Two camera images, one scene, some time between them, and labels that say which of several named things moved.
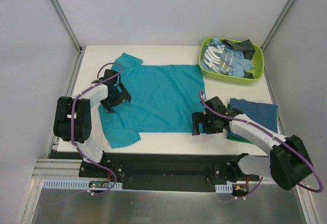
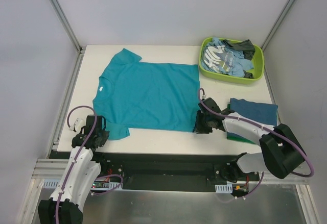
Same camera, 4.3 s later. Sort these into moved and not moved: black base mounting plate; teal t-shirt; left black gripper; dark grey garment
Moved: left black gripper
Not moved: black base mounting plate; dark grey garment; teal t-shirt
